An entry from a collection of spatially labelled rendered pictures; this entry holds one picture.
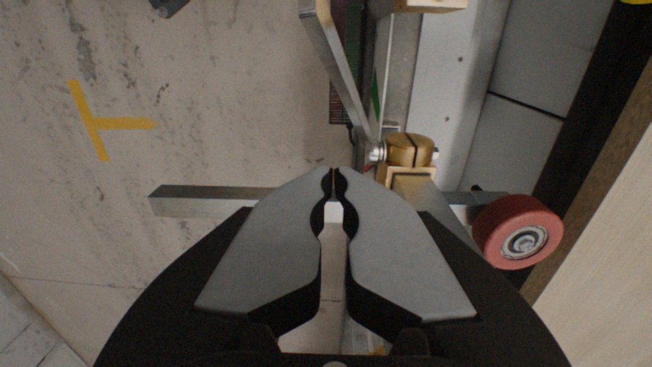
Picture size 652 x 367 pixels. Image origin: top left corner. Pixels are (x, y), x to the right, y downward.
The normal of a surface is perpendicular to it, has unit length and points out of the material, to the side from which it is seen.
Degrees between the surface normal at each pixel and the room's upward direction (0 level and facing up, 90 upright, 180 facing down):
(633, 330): 0
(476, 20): 0
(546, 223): 0
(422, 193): 90
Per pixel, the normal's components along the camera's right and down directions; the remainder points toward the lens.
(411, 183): 0.01, -0.87
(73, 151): -0.03, 0.50
